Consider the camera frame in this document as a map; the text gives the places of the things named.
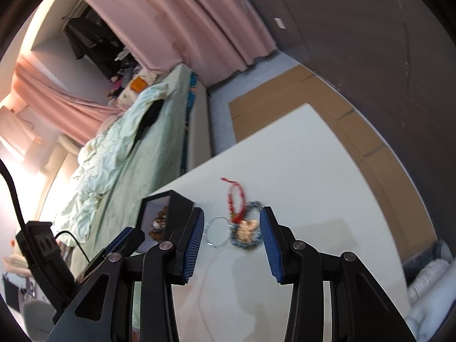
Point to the grey chair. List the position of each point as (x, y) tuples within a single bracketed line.
[(37, 319)]

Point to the bed with green sheet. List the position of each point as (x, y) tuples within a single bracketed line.
[(142, 164)]

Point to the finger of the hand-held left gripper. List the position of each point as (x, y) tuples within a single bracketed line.
[(123, 239)]

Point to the pale green duvet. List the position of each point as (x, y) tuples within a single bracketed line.
[(107, 149)]

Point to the clear thin bangle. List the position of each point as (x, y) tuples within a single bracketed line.
[(207, 229)]

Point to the white cloth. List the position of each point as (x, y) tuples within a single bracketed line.
[(427, 292)]

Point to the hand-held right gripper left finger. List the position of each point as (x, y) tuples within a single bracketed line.
[(192, 242)]

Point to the black garment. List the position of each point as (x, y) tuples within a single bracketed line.
[(151, 115)]

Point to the white wall socket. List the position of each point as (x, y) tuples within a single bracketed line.
[(280, 23)]

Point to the wide pink curtain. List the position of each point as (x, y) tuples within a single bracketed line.
[(178, 14)]

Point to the plush toys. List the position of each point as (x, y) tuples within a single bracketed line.
[(117, 85)]

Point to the cream patterned blanket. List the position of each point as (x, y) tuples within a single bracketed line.
[(144, 76)]

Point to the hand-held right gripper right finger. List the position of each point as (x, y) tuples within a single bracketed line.
[(270, 249)]

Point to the black box white inside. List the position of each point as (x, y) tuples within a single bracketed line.
[(181, 210)]

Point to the tied-back pink curtain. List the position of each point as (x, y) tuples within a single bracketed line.
[(53, 92)]

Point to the hanging dark clothes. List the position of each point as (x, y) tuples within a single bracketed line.
[(85, 39)]

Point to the flat brown cardboard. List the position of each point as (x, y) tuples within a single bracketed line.
[(285, 89)]

